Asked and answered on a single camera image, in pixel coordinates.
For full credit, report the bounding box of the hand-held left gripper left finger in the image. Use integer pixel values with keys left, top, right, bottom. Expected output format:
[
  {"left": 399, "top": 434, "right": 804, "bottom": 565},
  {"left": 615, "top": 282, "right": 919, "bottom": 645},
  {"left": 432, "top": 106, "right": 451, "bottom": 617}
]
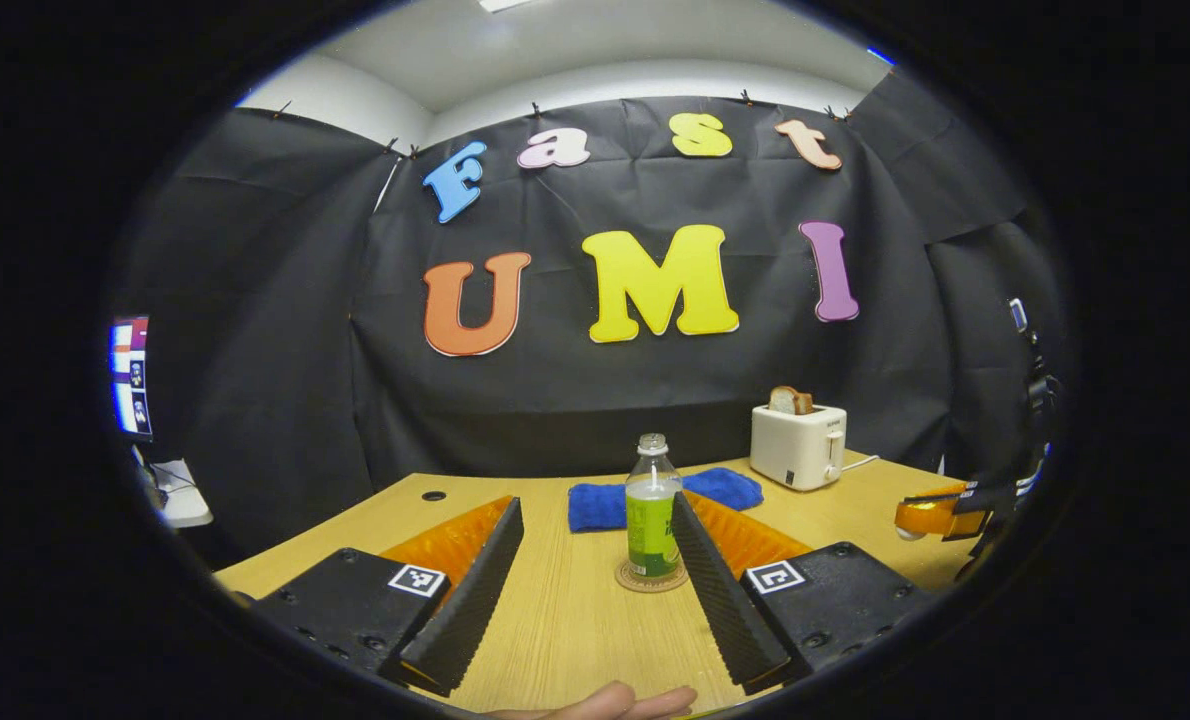
[{"left": 250, "top": 496, "right": 526, "bottom": 698}]

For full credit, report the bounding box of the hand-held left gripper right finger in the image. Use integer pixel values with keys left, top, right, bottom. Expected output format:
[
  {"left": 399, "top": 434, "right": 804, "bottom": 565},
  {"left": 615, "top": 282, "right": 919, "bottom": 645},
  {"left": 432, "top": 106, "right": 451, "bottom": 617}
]
[{"left": 670, "top": 490, "right": 941, "bottom": 696}]

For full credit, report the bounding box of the round wooden coaster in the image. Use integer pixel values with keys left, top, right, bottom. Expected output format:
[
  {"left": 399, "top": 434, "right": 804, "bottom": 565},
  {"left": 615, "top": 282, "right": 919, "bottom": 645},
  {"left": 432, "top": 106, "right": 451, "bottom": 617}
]
[{"left": 614, "top": 557, "right": 690, "bottom": 594}]

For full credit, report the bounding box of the green label water bottle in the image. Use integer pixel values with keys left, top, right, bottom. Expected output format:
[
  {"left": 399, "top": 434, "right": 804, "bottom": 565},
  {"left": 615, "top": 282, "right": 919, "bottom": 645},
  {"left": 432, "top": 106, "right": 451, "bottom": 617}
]
[{"left": 625, "top": 433, "right": 684, "bottom": 581}]

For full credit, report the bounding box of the blue folded towel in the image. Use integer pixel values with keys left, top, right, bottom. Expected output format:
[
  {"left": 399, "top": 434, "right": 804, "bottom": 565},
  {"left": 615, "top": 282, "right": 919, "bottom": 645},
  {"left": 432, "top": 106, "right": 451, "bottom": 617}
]
[{"left": 567, "top": 467, "right": 764, "bottom": 533}]

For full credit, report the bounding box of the white toaster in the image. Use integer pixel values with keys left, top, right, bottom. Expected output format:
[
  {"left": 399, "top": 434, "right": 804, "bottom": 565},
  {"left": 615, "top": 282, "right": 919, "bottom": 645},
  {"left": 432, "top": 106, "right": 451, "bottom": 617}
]
[{"left": 750, "top": 402, "right": 848, "bottom": 492}]

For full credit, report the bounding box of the white side table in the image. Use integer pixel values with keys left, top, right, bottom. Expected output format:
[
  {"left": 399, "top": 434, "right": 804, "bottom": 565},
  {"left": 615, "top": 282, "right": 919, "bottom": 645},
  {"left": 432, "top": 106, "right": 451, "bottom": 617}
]
[{"left": 135, "top": 445, "right": 214, "bottom": 529}]

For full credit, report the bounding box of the computer monitor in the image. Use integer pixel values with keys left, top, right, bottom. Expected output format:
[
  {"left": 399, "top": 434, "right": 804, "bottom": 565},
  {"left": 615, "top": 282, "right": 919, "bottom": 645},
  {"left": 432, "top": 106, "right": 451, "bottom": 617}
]
[{"left": 110, "top": 317, "right": 153, "bottom": 441}]

